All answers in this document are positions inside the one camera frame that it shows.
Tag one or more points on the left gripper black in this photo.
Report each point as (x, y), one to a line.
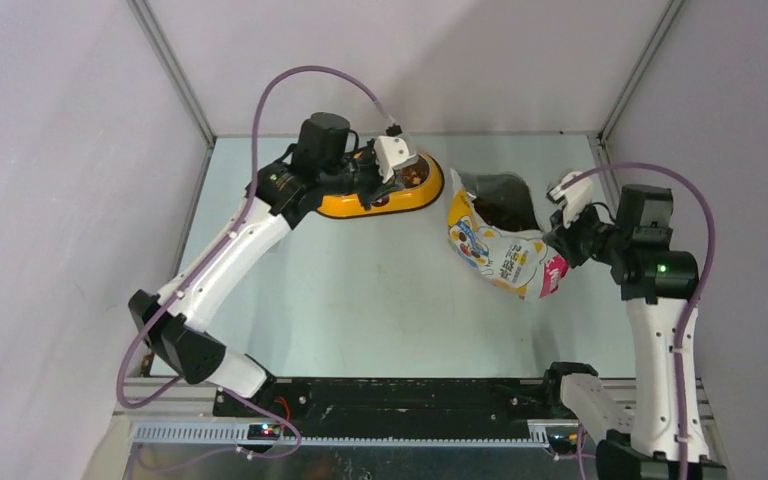
(379, 189)

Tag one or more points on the grey slotted cable duct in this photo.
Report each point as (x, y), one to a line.
(255, 434)

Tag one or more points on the colourful pet food bag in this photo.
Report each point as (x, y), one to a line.
(492, 226)

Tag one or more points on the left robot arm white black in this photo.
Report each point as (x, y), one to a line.
(174, 321)

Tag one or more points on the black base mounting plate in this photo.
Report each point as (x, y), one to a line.
(425, 405)

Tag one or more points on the yellow double pet bowl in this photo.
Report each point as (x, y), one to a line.
(423, 184)

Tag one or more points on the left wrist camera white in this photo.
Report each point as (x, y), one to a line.
(394, 153)

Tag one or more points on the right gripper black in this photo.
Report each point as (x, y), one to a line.
(562, 238)

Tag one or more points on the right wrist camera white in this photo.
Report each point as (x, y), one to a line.
(572, 192)

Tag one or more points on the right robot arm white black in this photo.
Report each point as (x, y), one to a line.
(662, 438)

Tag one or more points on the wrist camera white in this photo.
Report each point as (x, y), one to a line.
(572, 192)
(394, 153)

